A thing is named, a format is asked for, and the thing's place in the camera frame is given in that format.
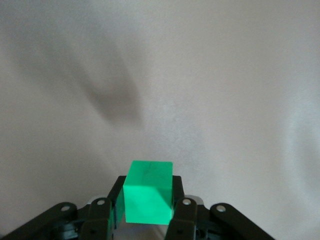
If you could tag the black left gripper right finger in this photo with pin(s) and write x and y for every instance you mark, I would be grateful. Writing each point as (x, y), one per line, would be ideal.
(187, 220)

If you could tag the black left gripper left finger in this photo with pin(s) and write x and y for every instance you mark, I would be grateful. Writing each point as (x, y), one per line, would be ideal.
(95, 220)

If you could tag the green cube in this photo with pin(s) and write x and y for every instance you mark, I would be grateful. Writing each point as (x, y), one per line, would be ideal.
(147, 195)

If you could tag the table cover cloth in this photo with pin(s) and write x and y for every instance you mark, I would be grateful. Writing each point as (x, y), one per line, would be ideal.
(200, 87)

